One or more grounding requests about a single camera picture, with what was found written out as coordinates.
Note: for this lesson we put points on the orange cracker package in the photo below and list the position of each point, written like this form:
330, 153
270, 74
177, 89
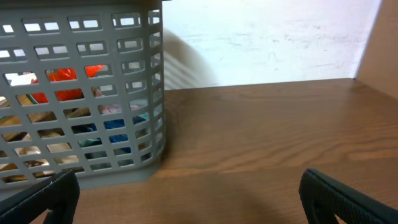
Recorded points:
64, 76

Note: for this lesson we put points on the white brown snack bag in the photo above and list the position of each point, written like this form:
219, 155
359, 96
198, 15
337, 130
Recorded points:
17, 79

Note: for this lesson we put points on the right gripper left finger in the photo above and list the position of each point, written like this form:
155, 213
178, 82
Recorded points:
58, 196

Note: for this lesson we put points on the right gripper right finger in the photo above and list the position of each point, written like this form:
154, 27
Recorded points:
325, 200

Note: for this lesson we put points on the grey plastic basket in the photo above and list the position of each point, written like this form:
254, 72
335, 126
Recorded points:
82, 90

